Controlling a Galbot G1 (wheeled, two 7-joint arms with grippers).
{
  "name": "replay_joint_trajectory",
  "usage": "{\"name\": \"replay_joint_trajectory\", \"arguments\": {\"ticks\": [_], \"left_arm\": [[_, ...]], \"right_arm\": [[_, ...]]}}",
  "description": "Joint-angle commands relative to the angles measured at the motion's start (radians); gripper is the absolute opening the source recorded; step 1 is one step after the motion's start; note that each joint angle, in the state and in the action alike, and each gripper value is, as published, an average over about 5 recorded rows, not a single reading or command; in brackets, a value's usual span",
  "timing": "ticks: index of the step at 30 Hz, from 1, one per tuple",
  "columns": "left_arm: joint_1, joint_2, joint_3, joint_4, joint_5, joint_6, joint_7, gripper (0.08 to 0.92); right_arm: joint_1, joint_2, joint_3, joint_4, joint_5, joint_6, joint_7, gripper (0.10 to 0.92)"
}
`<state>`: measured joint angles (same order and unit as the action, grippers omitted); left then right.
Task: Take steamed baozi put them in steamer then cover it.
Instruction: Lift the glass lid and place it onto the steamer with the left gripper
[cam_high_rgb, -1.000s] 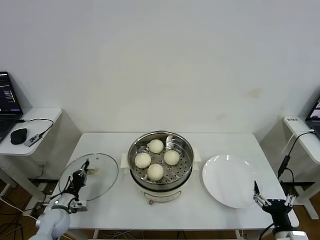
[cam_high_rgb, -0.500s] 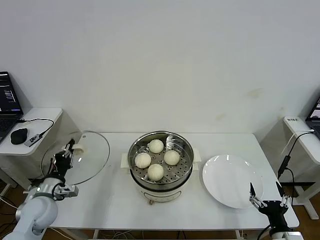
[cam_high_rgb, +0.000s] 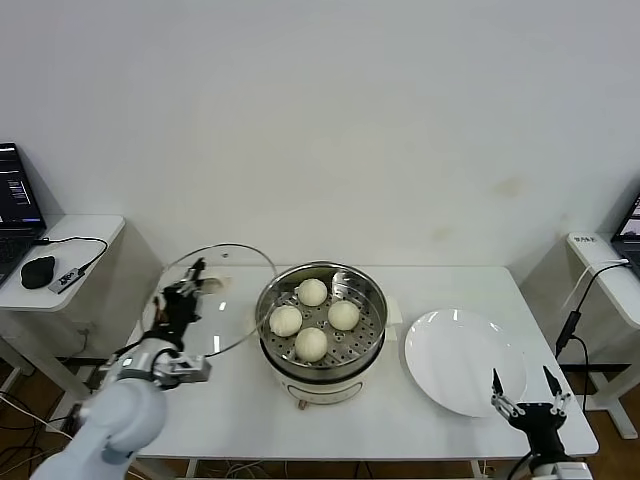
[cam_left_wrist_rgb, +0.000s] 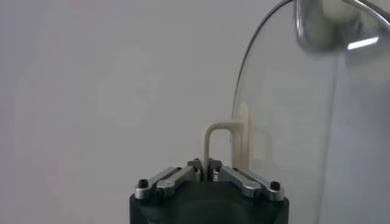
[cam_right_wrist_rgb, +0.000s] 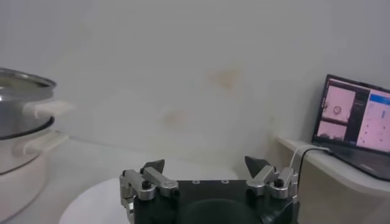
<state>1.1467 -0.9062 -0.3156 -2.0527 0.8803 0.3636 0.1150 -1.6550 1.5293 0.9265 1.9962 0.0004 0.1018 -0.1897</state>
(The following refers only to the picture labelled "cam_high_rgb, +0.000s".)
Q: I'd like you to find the black laptop with dark screen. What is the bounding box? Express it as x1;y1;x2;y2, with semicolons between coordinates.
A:
0;142;48;289

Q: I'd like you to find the black usb cable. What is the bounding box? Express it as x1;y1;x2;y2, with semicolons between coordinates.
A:
32;236;109;276

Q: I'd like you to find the black laptop with cables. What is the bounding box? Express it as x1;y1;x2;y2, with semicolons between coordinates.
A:
610;192;640;277

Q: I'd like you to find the white side table with mouse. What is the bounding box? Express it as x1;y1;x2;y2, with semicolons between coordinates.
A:
0;214;166;419

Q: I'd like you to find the white round plate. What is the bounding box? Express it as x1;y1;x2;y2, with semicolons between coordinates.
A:
403;308;529;419

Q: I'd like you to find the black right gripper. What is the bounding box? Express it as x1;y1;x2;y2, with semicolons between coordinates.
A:
489;365;573;459

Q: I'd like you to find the grey usb hub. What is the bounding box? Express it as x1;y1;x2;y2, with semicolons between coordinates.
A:
48;267;81;295

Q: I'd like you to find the black computer mouse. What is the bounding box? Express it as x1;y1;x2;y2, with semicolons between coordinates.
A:
20;255;56;290

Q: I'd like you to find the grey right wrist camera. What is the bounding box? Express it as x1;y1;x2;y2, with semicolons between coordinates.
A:
547;460;591;480

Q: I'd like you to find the round glass pot lid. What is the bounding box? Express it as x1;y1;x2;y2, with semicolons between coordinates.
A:
141;242;279;359

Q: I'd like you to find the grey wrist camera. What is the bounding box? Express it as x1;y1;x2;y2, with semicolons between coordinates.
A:
162;352;212;384
547;460;591;480

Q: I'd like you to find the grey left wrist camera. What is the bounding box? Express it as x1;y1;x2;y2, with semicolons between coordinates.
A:
162;352;212;384

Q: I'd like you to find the white side table with label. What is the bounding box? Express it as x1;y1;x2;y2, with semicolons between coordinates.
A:
519;232;640;441

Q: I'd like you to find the white thin cable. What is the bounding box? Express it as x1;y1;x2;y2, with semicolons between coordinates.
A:
560;258;632;311

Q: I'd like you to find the white steamed baozi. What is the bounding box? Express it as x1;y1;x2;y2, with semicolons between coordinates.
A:
297;277;329;307
268;305;304;337
327;299;361;331
293;327;329;364

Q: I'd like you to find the white electric cooking pot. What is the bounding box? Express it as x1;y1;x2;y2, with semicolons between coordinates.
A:
241;297;404;412

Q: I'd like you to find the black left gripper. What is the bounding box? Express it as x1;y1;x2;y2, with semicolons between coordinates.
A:
152;257;216;347

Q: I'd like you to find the stainless steel steamer basket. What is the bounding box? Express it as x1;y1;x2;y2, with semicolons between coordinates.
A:
255;259;389;370

